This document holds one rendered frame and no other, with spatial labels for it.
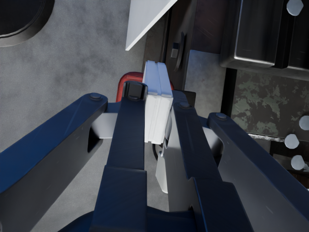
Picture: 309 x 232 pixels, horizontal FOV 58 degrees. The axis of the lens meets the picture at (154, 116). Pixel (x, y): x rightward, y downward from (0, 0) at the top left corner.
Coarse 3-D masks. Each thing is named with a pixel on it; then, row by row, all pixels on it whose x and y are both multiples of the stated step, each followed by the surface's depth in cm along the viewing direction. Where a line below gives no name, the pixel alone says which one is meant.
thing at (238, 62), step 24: (240, 0) 36; (264, 0) 36; (288, 0) 38; (240, 24) 36; (264, 24) 36; (288, 24) 37; (240, 48) 36; (264, 48) 36; (288, 48) 37; (264, 72) 41; (288, 72) 39
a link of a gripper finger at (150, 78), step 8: (152, 64) 20; (144, 72) 20; (152, 72) 18; (144, 80) 18; (152, 80) 16; (152, 88) 15; (152, 96) 14; (152, 104) 15; (152, 112) 15; (152, 120) 15; (152, 128) 15
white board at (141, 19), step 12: (132, 0) 101; (144, 0) 82; (156, 0) 68; (168, 0) 59; (132, 12) 98; (144, 12) 80; (156, 12) 67; (132, 24) 96; (144, 24) 78; (132, 36) 93
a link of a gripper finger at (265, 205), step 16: (224, 128) 13; (240, 128) 13; (224, 144) 12; (240, 144) 12; (256, 144) 12; (224, 160) 12; (240, 160) 11; (256, 160) 11; (272, 160) 11; (224, 176) 12; (240, 176) 11; (256, 176) 10; (272, 176) 10; (288, 176) 10; (240, 192) 11; (256, 192) 10; (272, 192) 9; (288, 192) 9; (304, 192) 9; (256, 208) 10; (272, 208) 9; (288, 208) 9; (304, 208) 8; (256, 224) 10; (272, 224) 9; (288, 224) 9; (304, 224) 8
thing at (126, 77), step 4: (128, 72) 29; (132, 72) 29; (136, 72) 29; (140, 72) 29; (124, 76) 29; (128, 76) 29; (132, 76) 29; (136, 76) 29; (140, 76) 29; (120, 80) 29; (124, 80) 29; (128, 80) 29; (132, 80) 29; (136, 80) 29; (140, 80) 29; (120, 84) 29; (172, 84) 29; (120, 88) 29; (172, 88) 29; (120, 92) 29; (116, 96) 29; (120, 96) 29; (116, 100) 29; (120, 100) 29
